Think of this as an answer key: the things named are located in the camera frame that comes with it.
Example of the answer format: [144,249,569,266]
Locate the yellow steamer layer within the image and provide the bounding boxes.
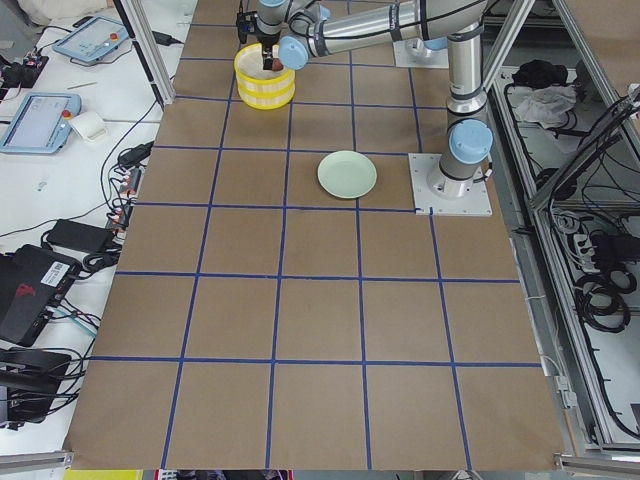
[234,43,295,98]
[238,84,295,110]

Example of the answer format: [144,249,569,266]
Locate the black cloth bundle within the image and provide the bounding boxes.
[512,60,568,89]

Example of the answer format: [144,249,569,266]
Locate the white small box device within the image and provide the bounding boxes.
[68,111,108,143]

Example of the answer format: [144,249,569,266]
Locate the black computer box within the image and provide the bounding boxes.
[1,244,81,347]

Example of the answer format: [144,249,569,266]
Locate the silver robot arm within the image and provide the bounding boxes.
[236,0,493,199]
[406,37,448,57]

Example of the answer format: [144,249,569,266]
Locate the brown steamed bun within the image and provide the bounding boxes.
[271,58,284,71]

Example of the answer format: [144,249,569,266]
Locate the black power adapter brick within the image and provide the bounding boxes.
[41,219,115,253]

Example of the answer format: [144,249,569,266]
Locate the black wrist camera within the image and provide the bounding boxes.
[236,11,257,45]

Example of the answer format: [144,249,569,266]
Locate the aluminium frame post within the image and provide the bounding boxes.
[114,0,176,109]

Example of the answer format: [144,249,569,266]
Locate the white crumpled cloth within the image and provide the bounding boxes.
[514,86,577,128]

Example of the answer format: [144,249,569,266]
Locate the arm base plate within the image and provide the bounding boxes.
[393,37,449,69]
[408,153,493,217]

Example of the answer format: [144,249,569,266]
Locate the upper blue teach pendant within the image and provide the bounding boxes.
[52,16,129,65]

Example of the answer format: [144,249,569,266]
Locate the power strip with plugs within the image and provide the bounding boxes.
[106,166,144,232]

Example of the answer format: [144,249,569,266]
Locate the light green round plate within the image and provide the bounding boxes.
[317,150,377,199]

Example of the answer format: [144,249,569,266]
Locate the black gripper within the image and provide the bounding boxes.
[257,32,280,69]

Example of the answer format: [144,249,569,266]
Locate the coiled black cables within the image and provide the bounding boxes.
[573,269,632,333]

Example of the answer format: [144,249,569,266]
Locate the black device lower left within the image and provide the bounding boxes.
[1,348,72,430]

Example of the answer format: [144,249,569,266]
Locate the blue teach pendant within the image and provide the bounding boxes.
[1,92,82,155]
[52,16,129,65]

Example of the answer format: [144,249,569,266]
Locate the lower blue teach pendant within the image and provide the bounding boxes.
[1,92,82,155]

